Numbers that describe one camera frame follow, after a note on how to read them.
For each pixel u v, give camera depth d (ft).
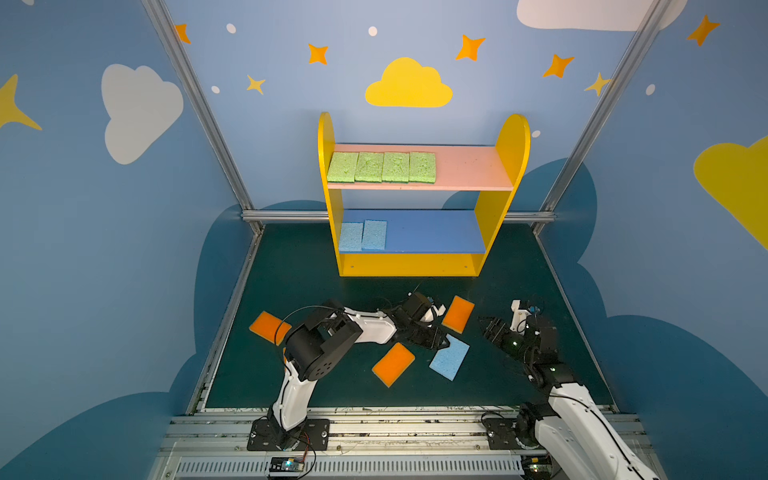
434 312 2.52
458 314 3.21
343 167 2.52
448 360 2.83
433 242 3.26
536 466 2.35
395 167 2.51
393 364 2.78
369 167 2.53
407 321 2.48
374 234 3.23
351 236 3.22
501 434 2.46
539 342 2.06
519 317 2.50
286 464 2.34
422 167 2.55
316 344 1.68
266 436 2.40
